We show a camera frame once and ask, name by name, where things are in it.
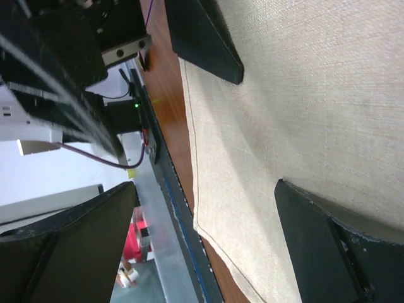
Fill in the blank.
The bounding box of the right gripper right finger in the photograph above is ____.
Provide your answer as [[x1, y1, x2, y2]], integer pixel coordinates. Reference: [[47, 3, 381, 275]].
[[274, 179, 403, 302]]

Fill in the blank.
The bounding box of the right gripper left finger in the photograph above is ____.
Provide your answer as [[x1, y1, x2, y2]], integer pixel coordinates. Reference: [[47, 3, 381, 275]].
[[1, 181, 137, 302]]

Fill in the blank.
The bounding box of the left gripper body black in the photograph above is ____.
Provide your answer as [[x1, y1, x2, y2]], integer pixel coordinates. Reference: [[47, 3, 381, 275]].
[[1, 1, 152, 95]]

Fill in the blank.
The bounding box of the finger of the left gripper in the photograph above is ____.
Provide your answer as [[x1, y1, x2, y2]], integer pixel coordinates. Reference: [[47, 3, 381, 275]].
[[165, 0, 244, 85]]

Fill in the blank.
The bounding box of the beige cloth napkin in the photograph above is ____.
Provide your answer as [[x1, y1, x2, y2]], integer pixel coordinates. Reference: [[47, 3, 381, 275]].
[[180, 1, 403, 302]]

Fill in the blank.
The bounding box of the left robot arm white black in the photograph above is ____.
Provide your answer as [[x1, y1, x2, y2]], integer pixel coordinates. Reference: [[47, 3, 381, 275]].
[[1, 1, 244, 157]]

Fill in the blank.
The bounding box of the white teleoperation leader device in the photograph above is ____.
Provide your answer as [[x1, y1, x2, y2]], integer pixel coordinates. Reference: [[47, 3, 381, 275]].
[[116, 259, 139, 288]]

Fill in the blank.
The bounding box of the red pink block fixture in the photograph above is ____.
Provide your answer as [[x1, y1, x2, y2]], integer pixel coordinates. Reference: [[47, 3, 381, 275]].
[[122, 206, 152, 263]]

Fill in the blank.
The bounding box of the gold purple spoon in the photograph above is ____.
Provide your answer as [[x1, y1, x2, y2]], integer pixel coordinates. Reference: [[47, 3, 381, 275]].
[[138, 0, 154, 71]]

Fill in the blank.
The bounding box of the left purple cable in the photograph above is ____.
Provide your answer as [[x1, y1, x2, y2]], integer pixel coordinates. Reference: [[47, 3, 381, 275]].
[[53, 141, 146, 170]]

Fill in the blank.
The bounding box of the aluminium frame rail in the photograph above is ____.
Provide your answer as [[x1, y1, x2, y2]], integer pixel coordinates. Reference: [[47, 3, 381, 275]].
[[124, 61, 203, 303]]

